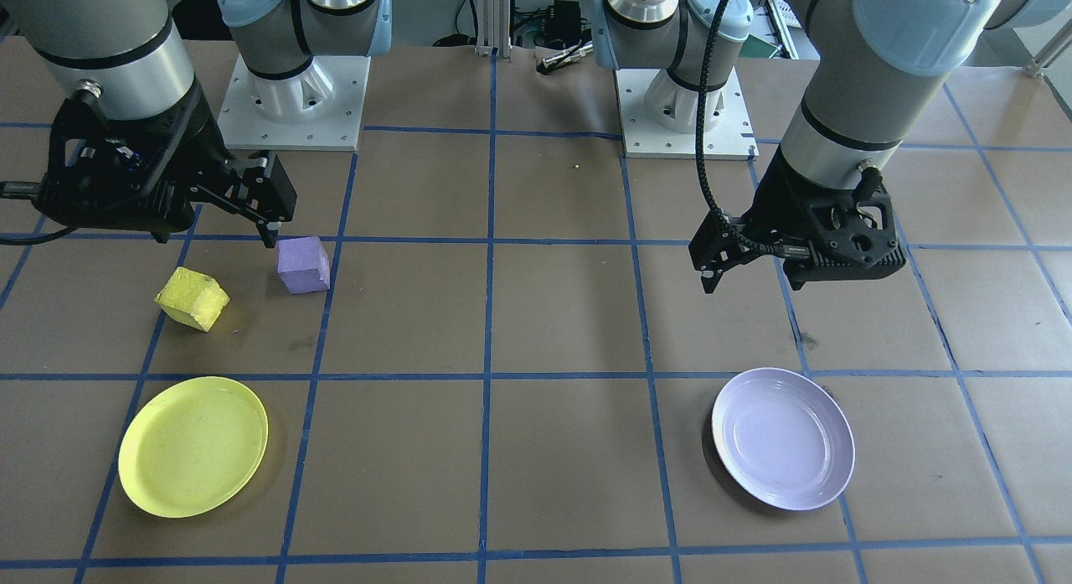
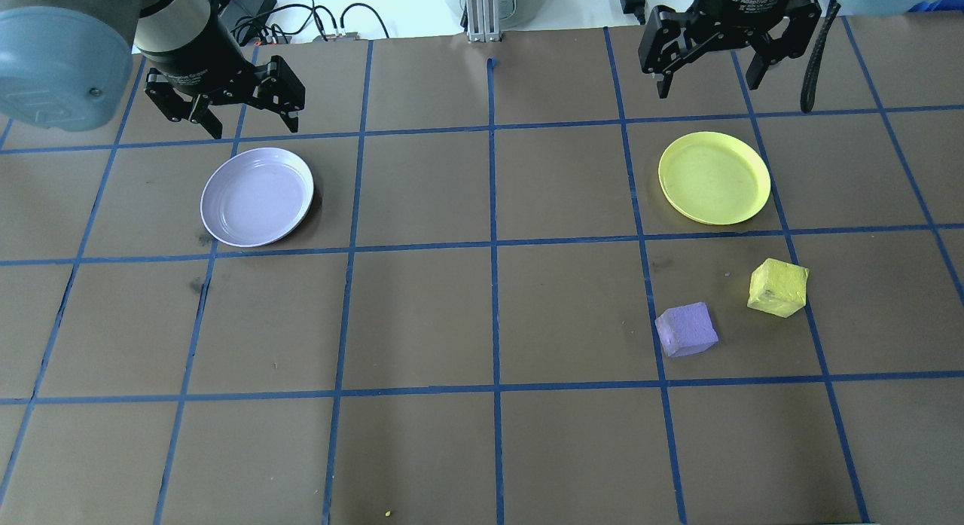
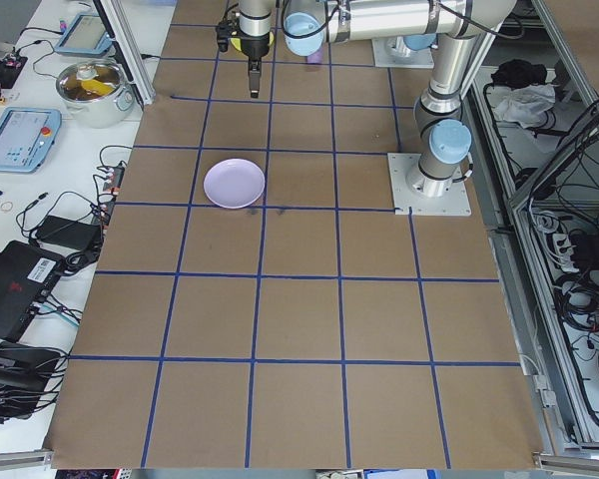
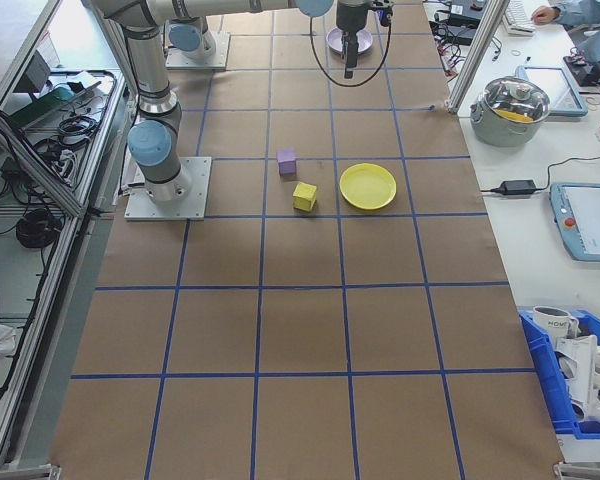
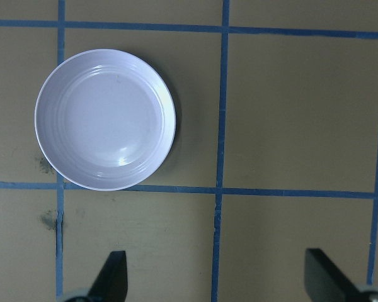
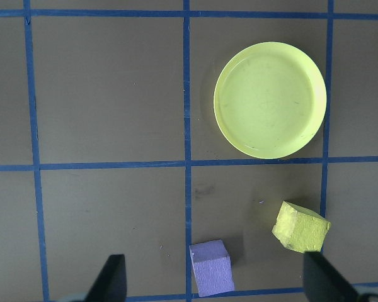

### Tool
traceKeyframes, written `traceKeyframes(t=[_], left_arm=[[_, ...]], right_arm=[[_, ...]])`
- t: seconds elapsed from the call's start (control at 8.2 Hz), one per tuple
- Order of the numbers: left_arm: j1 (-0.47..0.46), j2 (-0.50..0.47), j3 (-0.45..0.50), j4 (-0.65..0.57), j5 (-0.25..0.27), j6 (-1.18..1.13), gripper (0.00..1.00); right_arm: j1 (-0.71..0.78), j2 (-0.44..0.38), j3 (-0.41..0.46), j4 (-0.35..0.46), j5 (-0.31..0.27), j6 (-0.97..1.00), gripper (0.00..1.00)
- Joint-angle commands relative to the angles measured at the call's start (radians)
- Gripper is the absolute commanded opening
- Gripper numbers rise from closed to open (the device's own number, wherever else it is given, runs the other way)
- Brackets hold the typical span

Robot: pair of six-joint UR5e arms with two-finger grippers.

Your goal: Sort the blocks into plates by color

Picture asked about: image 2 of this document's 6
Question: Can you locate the purple foam block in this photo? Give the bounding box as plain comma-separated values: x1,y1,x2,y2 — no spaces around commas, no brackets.
654,302,719,359

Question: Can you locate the purple plastic plate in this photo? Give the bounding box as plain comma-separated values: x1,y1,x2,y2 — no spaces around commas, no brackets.
200,148,315,248

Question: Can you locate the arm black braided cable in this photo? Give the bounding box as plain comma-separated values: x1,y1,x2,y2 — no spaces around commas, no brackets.
801,0,841,114

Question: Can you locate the yellow plastic plate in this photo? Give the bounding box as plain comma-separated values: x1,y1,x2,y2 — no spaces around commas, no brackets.
658,131,772,226

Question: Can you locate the yellow foam block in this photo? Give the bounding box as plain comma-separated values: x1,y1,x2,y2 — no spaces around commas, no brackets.
747,258,810,319

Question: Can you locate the grey round bin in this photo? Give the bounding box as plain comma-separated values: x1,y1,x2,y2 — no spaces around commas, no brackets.
458,0,541,29

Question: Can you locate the black looped cable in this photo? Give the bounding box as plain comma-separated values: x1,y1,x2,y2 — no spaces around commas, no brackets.
337,2,392,41

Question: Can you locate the aluminium profile post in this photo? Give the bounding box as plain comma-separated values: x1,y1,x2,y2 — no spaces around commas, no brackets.
466,0,502,43

